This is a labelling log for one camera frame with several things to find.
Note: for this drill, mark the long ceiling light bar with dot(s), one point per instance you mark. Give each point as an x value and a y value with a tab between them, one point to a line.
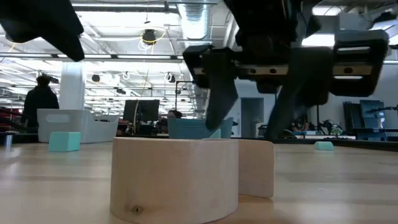
140	56

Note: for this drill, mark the person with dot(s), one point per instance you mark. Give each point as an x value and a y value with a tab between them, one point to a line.
38	102
176	114

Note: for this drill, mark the mint cube block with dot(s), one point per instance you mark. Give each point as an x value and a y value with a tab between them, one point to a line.
64	142

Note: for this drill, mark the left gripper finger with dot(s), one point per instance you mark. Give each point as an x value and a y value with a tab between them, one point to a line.
15	28
62	28

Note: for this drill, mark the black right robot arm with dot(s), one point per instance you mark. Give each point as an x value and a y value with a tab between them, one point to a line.
264	15

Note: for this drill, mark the black computer monitor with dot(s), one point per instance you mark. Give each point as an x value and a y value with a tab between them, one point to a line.
146	110

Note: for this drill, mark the wooden cylinder block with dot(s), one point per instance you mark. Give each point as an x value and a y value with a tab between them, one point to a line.
174	180

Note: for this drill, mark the black table edge rail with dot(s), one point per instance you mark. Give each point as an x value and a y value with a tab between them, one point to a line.
357	143

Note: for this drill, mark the blue plastic bin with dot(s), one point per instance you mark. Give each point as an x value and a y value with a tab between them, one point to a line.
186	129

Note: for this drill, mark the black ceiling-mounted camera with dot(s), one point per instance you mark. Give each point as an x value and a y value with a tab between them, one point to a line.
149	36

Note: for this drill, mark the white plastic bin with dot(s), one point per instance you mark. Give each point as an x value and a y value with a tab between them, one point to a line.
71	127

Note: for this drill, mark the silver metal post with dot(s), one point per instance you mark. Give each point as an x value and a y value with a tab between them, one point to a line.
8	141

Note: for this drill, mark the white building column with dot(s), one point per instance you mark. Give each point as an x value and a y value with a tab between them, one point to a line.
71	90

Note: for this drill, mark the grey door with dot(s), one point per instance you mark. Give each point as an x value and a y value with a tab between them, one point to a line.
252	115

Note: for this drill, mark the silver ventilation duct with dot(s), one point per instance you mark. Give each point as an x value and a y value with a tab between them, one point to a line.
194	25

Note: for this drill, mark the dark display screen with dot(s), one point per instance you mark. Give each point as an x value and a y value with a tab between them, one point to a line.
372	113

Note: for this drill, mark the rounded wooden block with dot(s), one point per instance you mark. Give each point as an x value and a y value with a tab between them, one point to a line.
256	168

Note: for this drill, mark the mint half-round block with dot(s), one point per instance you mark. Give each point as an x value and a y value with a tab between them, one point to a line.
324	146

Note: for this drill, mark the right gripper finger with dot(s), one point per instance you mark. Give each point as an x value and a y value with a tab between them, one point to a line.
308	84
220	93

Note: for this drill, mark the mint triangle block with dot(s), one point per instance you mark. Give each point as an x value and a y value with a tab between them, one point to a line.
216	135

